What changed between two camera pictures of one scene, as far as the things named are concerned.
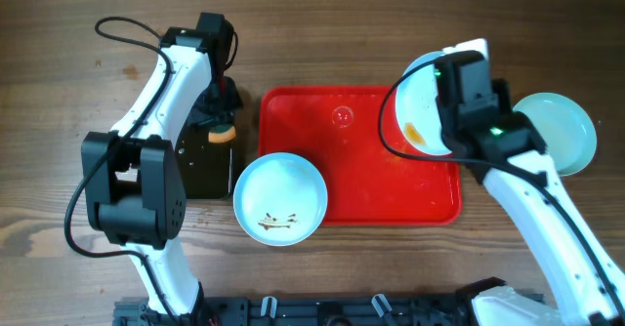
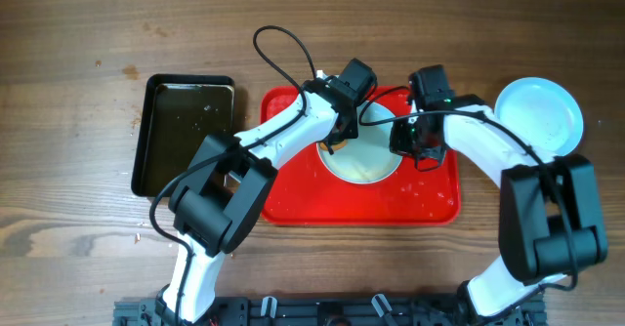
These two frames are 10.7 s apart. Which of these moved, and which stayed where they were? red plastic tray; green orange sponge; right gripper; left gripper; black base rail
Moved: green orange sponge; left gripper; right gripper
Stayed: red plastic tray; black base rail
